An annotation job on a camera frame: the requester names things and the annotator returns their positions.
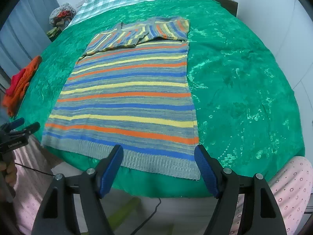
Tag striped knit sweater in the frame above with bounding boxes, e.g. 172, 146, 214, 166
42, 16, 200, 180

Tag orange red folded clothes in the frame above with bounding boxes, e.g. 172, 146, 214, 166
2, 56, 42, 117

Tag clothes pile beside bed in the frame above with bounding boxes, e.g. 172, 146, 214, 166
46, 3, 76, 42

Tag person left hand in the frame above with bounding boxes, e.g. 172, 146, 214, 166
0, 160, 17, 188

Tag pink dotted pajama trousers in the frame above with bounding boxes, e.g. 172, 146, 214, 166
1, 136, 312, 234

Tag blue grey curtain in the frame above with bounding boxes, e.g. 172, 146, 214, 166
1, 0, 59, 80

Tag dark bedside table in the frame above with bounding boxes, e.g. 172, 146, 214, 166
214, 0, 238, 17

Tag black cable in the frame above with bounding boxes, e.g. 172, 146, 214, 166
14, 162, 162, 235

